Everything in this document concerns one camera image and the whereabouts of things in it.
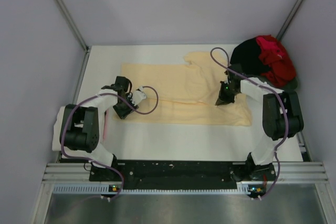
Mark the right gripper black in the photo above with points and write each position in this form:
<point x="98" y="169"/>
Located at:
<point x="221" y="99"/>

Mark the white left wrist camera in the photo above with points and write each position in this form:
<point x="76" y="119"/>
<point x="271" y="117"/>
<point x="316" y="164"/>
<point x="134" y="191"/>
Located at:
<point x="138" y="96"/>

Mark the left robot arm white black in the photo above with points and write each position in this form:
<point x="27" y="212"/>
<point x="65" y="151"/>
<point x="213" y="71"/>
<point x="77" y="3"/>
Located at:
<point x="82" y="127"/>

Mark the cream yellow t shirt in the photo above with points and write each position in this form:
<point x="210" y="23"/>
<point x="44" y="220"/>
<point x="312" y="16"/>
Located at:
<point x="186" y="93"/>

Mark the white printed folded shirt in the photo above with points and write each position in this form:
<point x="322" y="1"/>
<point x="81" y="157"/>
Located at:
<point x="56" y="146"/>

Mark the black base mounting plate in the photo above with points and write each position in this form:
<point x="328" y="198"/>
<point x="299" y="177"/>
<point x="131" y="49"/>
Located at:
<point x="176" y="175"/>

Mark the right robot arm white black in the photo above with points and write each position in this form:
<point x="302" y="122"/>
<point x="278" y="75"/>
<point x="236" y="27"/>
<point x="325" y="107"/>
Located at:
<point x="281" y="119"/>

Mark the grey slotted cable duct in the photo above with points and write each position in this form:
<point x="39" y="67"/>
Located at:
<point x="242" y="189"/>

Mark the red t shirt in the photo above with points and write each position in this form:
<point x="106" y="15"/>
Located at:
<point x="274" y="55"/>

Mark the black t shirt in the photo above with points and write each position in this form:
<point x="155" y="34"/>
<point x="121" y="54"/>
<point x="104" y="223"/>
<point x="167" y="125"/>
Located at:
<point x="247" y="55"/>

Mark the grey plastic tray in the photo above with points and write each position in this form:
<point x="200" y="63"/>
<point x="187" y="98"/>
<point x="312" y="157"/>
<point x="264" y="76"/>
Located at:
<point x="291" y="85"/>

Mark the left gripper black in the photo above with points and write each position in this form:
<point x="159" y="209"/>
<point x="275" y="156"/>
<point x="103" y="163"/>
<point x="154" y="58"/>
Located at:
<point x="122" y="114"/>

